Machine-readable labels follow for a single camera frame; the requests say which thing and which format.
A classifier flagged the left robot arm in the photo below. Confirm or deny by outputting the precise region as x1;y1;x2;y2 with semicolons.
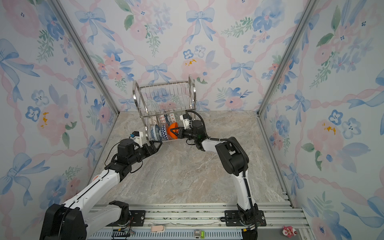
40;139;162;240

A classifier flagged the pale green patterned bowl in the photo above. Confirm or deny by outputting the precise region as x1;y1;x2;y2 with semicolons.
168;113;177;124

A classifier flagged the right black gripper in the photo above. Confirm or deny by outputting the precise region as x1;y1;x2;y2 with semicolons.
170;127;199;143

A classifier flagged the orange patterned bowl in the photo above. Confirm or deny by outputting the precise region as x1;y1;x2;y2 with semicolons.
160;125;170;141

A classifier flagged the pink plush toy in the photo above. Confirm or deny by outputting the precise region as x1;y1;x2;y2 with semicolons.
282;226;298;238

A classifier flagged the plain orange bowl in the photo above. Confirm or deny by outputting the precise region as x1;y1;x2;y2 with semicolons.
167;123;179;140

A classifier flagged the blue white floral bowl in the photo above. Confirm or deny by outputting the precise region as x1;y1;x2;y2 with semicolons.
150;125;162;141

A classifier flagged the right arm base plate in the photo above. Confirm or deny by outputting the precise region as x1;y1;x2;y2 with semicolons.
220;210;267;228

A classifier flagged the chrome wire dish rack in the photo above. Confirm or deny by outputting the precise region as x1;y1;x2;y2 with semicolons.
132;78;197;141

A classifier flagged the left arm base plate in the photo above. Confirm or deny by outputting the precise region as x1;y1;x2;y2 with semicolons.
118;210;146;227

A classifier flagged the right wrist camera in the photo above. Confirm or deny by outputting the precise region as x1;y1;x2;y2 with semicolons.
180;113;193;129

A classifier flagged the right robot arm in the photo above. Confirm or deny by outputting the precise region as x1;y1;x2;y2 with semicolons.
170;120;258;230

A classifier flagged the dark blue patterned bowl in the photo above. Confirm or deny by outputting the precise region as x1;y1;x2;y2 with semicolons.
159;115;169;125

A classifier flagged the white maroon patterned bowl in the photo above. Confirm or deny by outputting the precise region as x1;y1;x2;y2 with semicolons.
151;116;158;126

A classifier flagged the pink eraser block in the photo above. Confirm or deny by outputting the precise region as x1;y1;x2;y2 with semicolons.
151;225;166;233

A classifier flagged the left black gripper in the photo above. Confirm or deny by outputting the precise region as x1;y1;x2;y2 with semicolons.
128;140;162;166

